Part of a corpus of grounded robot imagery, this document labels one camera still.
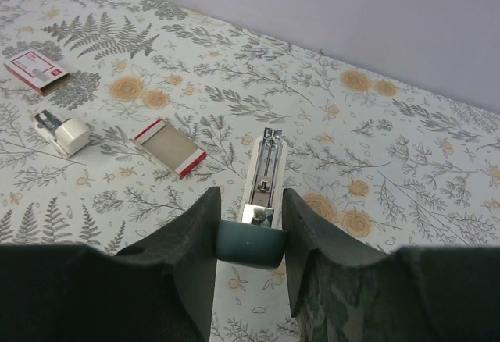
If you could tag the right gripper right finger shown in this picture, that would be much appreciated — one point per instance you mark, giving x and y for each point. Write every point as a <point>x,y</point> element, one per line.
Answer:
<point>341,289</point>

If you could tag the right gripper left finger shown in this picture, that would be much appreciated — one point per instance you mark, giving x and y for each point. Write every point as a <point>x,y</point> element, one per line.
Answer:
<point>158,289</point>

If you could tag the light blue stapler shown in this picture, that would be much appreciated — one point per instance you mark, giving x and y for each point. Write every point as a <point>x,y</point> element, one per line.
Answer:
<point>255,238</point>

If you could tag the small white stapler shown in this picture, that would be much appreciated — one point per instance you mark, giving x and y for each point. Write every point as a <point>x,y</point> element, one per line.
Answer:
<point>67,136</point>

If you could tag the loose staple strip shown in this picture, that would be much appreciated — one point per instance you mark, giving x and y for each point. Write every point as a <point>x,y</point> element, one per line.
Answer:
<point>170,147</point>

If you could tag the floral table mat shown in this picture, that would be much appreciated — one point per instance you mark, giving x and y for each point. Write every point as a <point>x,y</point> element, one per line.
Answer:
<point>390,164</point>

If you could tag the red staple box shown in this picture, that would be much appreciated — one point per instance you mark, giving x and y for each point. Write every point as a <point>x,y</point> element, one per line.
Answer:
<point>37,71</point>

